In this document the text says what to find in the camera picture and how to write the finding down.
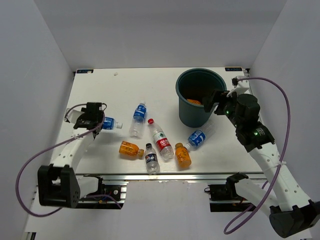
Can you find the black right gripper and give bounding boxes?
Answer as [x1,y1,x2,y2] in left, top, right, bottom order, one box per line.
[201,89,243,129]

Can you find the small blue label bottle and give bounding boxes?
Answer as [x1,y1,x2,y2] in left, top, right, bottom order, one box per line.
[102,117,123,130]

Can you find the orange juice bottle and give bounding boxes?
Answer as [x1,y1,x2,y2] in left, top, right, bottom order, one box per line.
[187,99,202,105]
[118,141,145,158]
[175,142,192,168]

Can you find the tall blue label water bottle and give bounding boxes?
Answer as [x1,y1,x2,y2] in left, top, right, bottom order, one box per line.
[129,101,147,139]

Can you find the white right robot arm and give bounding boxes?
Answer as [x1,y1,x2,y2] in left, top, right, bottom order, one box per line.
[202,90,320,238]

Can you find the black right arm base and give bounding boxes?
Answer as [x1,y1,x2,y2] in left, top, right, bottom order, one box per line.
[204,172,255,213]

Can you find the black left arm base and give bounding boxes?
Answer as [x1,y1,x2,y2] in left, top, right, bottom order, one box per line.
[75,174,127,210]

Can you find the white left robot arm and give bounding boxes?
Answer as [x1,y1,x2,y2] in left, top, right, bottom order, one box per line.
[37,102,106,208]

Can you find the dark green plastic bin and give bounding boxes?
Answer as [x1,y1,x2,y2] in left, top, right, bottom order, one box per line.
[175,68,227,128]

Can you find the blue sticker left corner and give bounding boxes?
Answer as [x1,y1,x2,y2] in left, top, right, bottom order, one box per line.
[76,69,94,74]

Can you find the red label water bottle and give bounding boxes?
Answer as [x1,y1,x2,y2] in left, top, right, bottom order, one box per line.
[147,118,174,161]

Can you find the pepsi bottle black cap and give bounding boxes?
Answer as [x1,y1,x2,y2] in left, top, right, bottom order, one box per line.
[145,143,160,175]

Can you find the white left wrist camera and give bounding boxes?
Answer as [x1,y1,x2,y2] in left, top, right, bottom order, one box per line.
[64,108,83,125]

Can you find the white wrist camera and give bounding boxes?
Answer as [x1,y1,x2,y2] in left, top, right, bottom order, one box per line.
[64,108,83,125]
[227,75,250,97]

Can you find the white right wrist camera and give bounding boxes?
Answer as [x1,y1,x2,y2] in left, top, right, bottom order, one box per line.
[227,75,250,97]

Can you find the aluminium table front rail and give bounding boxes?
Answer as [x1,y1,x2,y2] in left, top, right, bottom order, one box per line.
[74,171,267,183]

